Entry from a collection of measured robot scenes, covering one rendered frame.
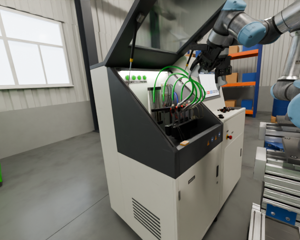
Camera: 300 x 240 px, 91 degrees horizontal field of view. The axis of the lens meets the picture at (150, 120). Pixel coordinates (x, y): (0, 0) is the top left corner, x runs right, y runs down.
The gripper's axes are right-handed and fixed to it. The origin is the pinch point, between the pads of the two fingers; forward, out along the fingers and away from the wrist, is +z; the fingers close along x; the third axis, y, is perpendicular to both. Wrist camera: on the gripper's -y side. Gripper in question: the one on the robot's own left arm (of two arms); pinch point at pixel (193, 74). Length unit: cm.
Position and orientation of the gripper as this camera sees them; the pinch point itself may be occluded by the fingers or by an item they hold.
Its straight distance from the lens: 90.4
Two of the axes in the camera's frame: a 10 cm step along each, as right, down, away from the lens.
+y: 5.7, 7.3, -3.7
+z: -1.9, 5.6, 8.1
